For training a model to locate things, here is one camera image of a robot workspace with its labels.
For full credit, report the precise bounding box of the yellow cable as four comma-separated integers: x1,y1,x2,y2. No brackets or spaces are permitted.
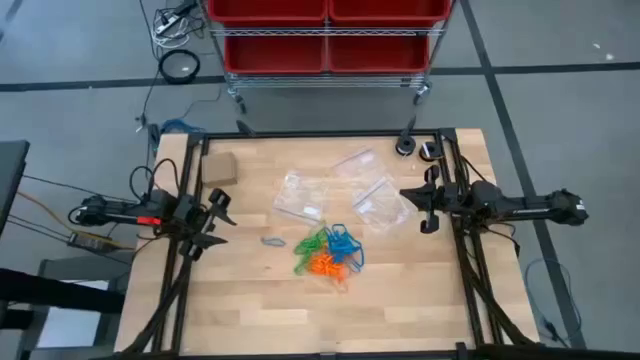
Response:
16,191,124,250

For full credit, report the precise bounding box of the red plastic bin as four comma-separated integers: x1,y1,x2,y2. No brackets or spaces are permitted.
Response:
327,0,454,27
207,0,329,27
327,34,432,75
223,34,328,75

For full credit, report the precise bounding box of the clear plastic zip bag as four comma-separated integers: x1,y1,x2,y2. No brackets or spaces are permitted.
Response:
272,169,332,227
351,175,419,235
329,146,390,187

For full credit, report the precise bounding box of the thin looped cable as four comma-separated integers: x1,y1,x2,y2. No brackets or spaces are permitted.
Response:
523,257,585,349

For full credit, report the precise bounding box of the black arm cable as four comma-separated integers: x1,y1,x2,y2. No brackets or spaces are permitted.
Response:
128,158,181,201
458,154,501,186

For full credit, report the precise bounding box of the orange rubber band bunch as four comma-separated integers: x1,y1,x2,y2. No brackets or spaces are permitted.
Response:
307,251,354,294

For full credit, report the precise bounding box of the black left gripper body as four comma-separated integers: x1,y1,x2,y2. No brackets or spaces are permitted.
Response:
172,188,233,262

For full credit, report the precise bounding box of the black power brick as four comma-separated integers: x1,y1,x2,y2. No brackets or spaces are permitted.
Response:
66,230,123,252

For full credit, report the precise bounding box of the chrome wire shelf rack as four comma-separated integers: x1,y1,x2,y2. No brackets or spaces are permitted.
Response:
199,0,456,114

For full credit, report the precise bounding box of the green rubber band bunch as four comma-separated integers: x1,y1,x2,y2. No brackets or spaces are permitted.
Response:
292,225,330,276

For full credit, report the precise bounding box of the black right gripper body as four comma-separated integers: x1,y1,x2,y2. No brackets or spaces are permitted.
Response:
420,165,460,235

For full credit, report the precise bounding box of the white coiled cable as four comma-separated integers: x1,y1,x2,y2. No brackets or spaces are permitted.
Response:
151,17,194,50

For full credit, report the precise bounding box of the blue coiled cable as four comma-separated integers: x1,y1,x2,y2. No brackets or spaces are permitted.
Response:
159,118,195,135

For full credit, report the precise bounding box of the black desk panel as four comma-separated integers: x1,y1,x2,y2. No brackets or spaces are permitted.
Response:
0,139,31,236

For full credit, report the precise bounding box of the small cardboard box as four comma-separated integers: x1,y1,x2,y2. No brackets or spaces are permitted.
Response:
201,151,240,187

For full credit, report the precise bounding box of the blue rubber band bunch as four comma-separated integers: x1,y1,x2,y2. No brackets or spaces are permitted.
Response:
323,223,366,274

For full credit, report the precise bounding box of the white power strip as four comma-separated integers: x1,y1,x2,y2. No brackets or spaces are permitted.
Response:
153,13,181,35

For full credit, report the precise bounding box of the black cable bundle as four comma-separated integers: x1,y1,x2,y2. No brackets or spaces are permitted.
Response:
122,244,199,357
452,219,539,349

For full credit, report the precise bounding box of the yellow wire spool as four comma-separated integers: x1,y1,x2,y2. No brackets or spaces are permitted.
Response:
418,140,444,162

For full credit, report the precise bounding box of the black aluminium table frame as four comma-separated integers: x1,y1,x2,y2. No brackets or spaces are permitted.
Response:
114,127,541,360

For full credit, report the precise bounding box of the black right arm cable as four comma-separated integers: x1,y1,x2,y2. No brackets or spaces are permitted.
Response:
458,154,501,186

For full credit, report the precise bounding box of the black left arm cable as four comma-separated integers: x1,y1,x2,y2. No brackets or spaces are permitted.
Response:
128,158,181,201

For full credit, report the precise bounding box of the black beam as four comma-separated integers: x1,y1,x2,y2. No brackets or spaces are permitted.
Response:
0,267,126,316

